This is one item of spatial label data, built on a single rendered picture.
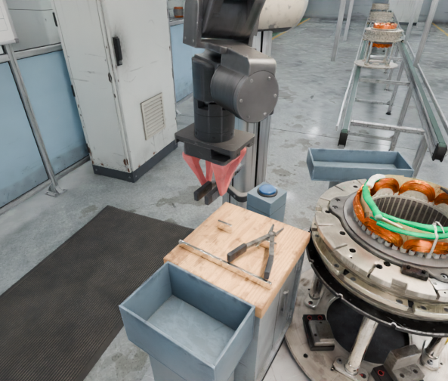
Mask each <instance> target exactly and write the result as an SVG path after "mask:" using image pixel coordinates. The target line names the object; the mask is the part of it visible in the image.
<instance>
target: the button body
mask: <svg viewBox="0 0 448 381"><path fill-rule="evenodd" d="M263 184H268V183H267V182H265V181H264V182H262V183H261V184H259V185H258V186H257V187H255V188H253V189H252V190H250V191H249V192H248V193H247V204H246V209H247V210H249V211H252V212H255V213H258V214H260V215H263V216H266V217H268V218H272V219H274V220H276V221H280V222H282V223H283V220H284V214H285V208H286V197H287V191H286V190H283V189H281V188H278V187H276V186H274V187H275V188H276V189H277V190H278V194H277V195H276V196H275V197H262V196H260V195H259V194H258V193H257V189H258V188H259V187H260V186H262V185H263Z"/></svg>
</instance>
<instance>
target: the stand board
mask: <svg viewBox="0 0 448 381"><path fill-rule="evenodd" d="M218 219H219V220H222V221H225V222H226V223H229V224H231V225H232V233H231V234H230V233H227V232H226V231H222V230H221V229H218ZM272 224H275V225H274V228H273V231H275V232H277V231H278V230H280V229H281V228H284V230H283V231H282V232H281V233H280V234H279V235H278V236H277V237H275V238H274V242H276V243H277V248H276V252H275V253H274V260H273V266H272V269H271V273H270V277H269V281H270V282H272V287H271V290H268V289H266V288H264V287H262V286H260V285H258V284H256V283H254V282H251V281H250V280H247V279H245V278H244V277H241V276H239V275H238V274H235V273H233V272H231V271H228V270H227V269H225V268H222V267H221V266H219V265H216V264H215V263H213V262H210V261H208V260H206V259H204V258H202V257H200V256H198V255H196V254H194V253H192V252H189V251H187V250H185V249H183V248H181V247H179V244H178V245H177V246H176V247H175V248H174V249H173V250H172V251H171V252H170V253H169V254H168V255H166V256H165V257H164V258H163V259H164V264H165V263H166V262H167V261H169V262H171V263H173V264H175V265H177V266H179V267H181V268H183V269H185V270H187V271H189V272H190V273H192V274H195V275H196V276H198V277H201V278H202V279H204V280H207V281H208V282H209V283H212V284H214V285H215V286H217V287H220V288H221V289H223V290H226V291H228V292H229V293H231V294H233V295H235V296H237V297H239V298H241V299H243V300H245V301H247V302H249V303H250V304H252V305H254V306H255V316H256V317H258V318H260V319H262V318H263V316H264V314H265V312H266V311H267V310H268V308H269V306H270V304H271V303H272V301H273V300H274V298H275V297H276V295H277V293H278V292H279V290H280V288H281V287H282V285H283V284H284V282H285V281H286V278H287V277H288V276H289V274H290V272H291V271H292V269H293V268H294V266H295V264H296V262H297V261H298V260H299V258H300V256H301V254H302V253H303V252H304V250H305V248H306V246H307V245H308V244H309V241H310V237H311V233H309V232H306V231H303V230H301V229H298V228H295V227H292V226H290V225H287V224H284V223H282V222H280V221H276V220H274V219H272V218H268V217H266V216H263V215H260V214H258V213H255V212H252V211H249V210H247V209H244V208H241V207H239V206H235V205H233V204H231V203H227V202H225V203H224V204H223V205H222V206H221V207H220V208H218V209H217V210H216V211H215V212H214V213H213V214H212V215H210V216H209V217H208V218H207V219H206V220H205V221H204V222H203V223H202V224H201V225H200V226H199V227H198V228H196V229H195V230H194V231H193V232H192V233H191V234H190V235H188V236H187V237H186V238H185V239H184V241H185V242H187V243H189V244H191V245H193V246H196V247H198V248H200V249H202V250H204V251H206V252H209V253H211V254H212V255H214V256H217V257H219V258H221V259H222V260H225V261H227V254H228V253H229V252H230V251H231V250H233V249H235V248H237V247H238V246H239V245H241V244H242V243H248V242H250V241H252V240H254V239H257V238H259V237H261V236H264V235H265V234H268V231H269V230H270V228H271V226H272ZM268 257H269V249H265V248H264V247H262V246H260V244H259V245H258V247H255V246H253V247H251V248H249V249H247V251H246V252H244V253H243V254H242V255H241V256H239V257H238V258H236V259H234V260H233V261H232V262H231V263H232V264H234V265H236V266H238V267H240V268H243V269H245V270H247V271H249V272H251V273H253V274H256V275H258V276H259V277H262V278H264V271H265V268H266V264H267V260H268ZM227 262H228V261H227Z"/></svg>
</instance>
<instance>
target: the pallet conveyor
mask: <svg viewBox="0 0 448 381"><path fill-rule="evenodd" d="M362 40H363V36H362V39H361V42H362ZM361 42H360V46H361V50H360V46H359V49H358V52H357V56H358V54H359V50H360V56H359V60H363V59H364V54H365V47H366V45H367V41H366V40H363V44H362V45H361ZM406 44H407V46H408V49H409V51H410V53H411V55H412V58H413V60H415V55H414V53H413V51H412V49H411V47H410V45H409V43H408V41H406ZM394 46H397V48H396V51H395V54H394V57H391V60H393V63H396V60H401V64H400V69H399V71H398V74H397V79H396V81H394V80H391V77H392V74H393V71H394V69H391V70H390V73H389V76H388V78H387V79H386V80H384V79H368V78H360V71H361V67H359V66H357V68H356V72H355V75H354V81H353V84H352V87H351V93H350V96H349V99H348V104H347V107H346V111H345V114H344V119H343V123H342V126H341V131H340V135H339V140H338V149H344V148H345V145H346V143H347V139H348V135H354V136H360V137H365V138H375V139H381V140H386V141H391V146H390V150H388V151H394V149H395V147H396V144H397V140H398V138H399V135H400V133H401V132H405V133H410V134H417V135H422V139H421V141H420V144H419V147H418V150H417V152H416V155H415V158H414V160H413V162H412V168H413V169H414V170H415V171H414V173H413V176H412V178H417V175H418V173H419V170H420V167H421V165H422V162H423V159H424V157H425V154H426V151H427V149H429V151H430V154H431V158H432V161H434V160H440V162H442V161H443V158H444V157H446V155H447V153H448V146H447V145H446V142H445V140H444V137H443V135H442V132H441V130H440V127H439V125H438V123H437V120H436V118H435V116H434V113H433V110H432V109H431V105H430V104H429V102H428V99H427V96H426V94H425V91H424V89H423V87H422V84H421V82H420V80H419V77H418V75H417V72H416V69H415V67H414V66H413V63H412V60H411V58H410V56H409V53H408V51H407V49H406V46H405V44H404V43H403V42H395V45H394ZM399 51H400V56H401V57H397V55H398V53H399ZM357 56H356V60H357ZM356 60H355V61H356ZM354 68H355V64H354V67H353V69H352V73H351V77H350V80H349V83H348V87H347V91H346V93H345V96H344V100H343V104H342V106H341V111H340V114H339V117H338V121H337V124H336V127H335V131H337V130H338V125H339V122H340V119H341V115H342V111H343V108H344V103H345V100H346V97H347V94H348V89H349V86H350V83H351V78H352V76H353V72H354ZM403 68H405V71H406V75H407V79H408V82H402V81H400V79H401V76H402V73H403ZM417 68H418V70H419V73H420V75H421V77H422V80H423V82H424V84H425V87H426V88H427V90H428V93H429V95H430V97H431V99H432V102H433V104H434V106H435V109H436V111H437V113H438V116H439V117H440V120H441V122H442V124H443V127H444V128H445V131H446V133H447V135H448V122H447V120H446V118H445V116H444V114H443V112H442V110H441V108H440V106H439V104H438V102H437V100H436V98H435V96H434V94H433V92H432V90H431V87H430V85H429V84H428V81H427V79H426V78H425V75H424V73H423V72H422V69H421V67H420V66H419V64H417ZM358 82H374V83H383V84H386V88H385V91H388V88H389V85H390V84H392V85H394V90H393V92H392V96H391V99H390V100H389V101H387V102H384V101H370V100H363V99H357V98H356V94H357V87H358ZM399 85H407V86H409V87H408V90H407V93H406V97H405V100H404V102H403V106H402V110H401V112H400V116H399V119H398V122H397V125H386V124H380V123H374V122H363V121H356V120H351V117H352V113H353V109H354V102H355V101H358V102H365V103H372V104H385V105H389V106H388V111H387V113H386V114H387V115H391V110H392V107H393V104H394V99H395V97H396V94H397V90H398V86H399ZM412 96H413V98H414V101H415V104H416V108H417V111H418V114H419V118H420V121H421V124H422V128H423V129H416V128H410V127H404V126H402V125H403V121H404V119H405V116H406V112H407V110H408V106H409V102H410V100H411V97H412ZM350 125H354V126H359V127H365V128H371V129H382V130H388V131H394V134H393V135H391V136H390V137H385V136H380V135H370V134H363V133H358V132H351V130H350Z"/></svg>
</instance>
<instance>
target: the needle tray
mask: <svg viewBox="0 0 448 381"><path fill-rule="evenodd" d="M306 162H307V167H308V171H309V174H310V177H311V180H312V181H329V188H328V189H330V188H331V187H334V186H336V185H337V184H341V183H343V182H346V181H353V180H358V179H366V180H368V179H369V178H371V177H372V176H373V175H376V174H381V175H404V177H407V178H411V177H412V176H413V173H414V171H415V170H414V169H413V168H412V166H411V165H410V164H409V163H408V162H407V161H406V159H405V158H404V157H403V156H402V154H401V153H400V152H399V151H386V150H349V149H329V148H310V147H309V148H308V152H307V160H306Z"/></svg>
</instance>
